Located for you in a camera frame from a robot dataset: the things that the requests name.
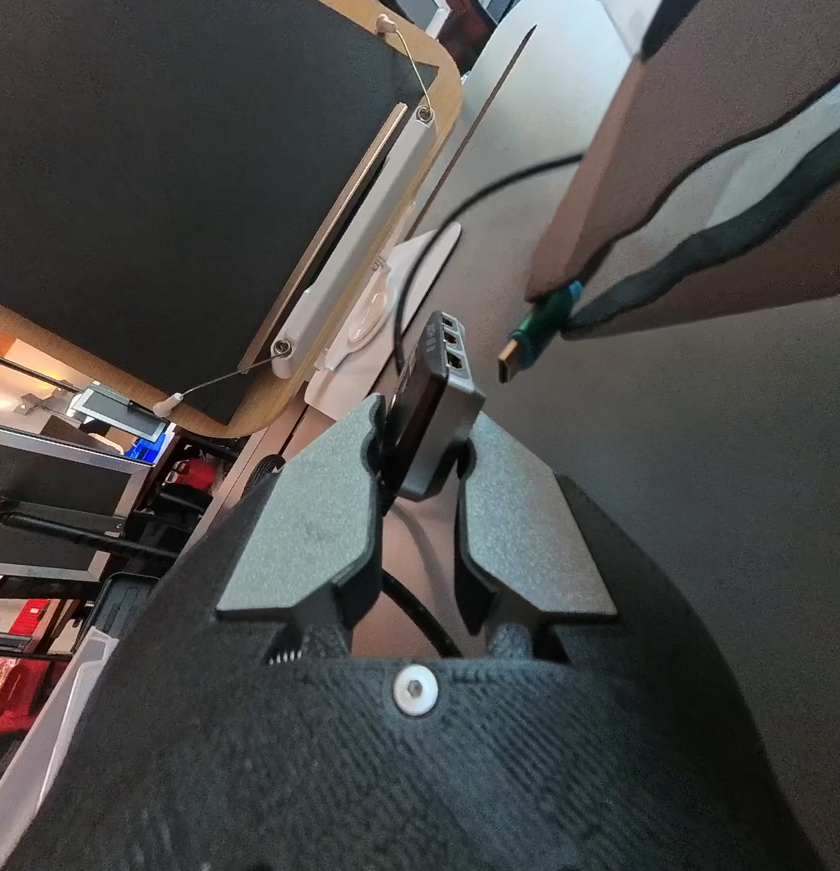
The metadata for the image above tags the white framed tablet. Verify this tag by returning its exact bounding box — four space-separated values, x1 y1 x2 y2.
69 384 172 442

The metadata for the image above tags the black switch cable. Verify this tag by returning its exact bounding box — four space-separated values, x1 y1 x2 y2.
381 500 463 659

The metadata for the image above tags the white monitor stand base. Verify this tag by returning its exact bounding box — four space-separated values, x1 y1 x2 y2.
304 225 463 419

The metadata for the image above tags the black HDMI switch box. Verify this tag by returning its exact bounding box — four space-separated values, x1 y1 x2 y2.
381 309 486 502

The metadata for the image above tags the blue plastic crate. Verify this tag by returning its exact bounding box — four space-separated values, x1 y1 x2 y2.
123 435 172 472

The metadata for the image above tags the red storage crate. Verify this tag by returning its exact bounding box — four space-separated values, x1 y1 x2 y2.
0 599 60 743

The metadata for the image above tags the red bag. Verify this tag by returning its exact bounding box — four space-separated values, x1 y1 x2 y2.
164 459 216 491

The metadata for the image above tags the grey metal shelf rack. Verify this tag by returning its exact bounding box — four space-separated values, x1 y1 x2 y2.
0 418 189 600

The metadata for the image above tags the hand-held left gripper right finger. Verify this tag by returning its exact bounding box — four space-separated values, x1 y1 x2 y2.
456 411 620 637

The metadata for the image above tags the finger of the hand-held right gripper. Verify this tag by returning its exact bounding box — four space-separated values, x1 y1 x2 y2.
561 94 840 341
526 0 840 302

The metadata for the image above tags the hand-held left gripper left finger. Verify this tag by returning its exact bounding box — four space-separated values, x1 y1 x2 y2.
216 393 388 637

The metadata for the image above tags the black covered computer monitor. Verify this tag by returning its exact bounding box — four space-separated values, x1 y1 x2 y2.
0 0 466 440

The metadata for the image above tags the clear white plastic bin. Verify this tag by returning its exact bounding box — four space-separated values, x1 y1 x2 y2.
0 626 120 817

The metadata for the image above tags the thin steel wire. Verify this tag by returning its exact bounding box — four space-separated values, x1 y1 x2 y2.
151 340 293 419
375 14 436 129

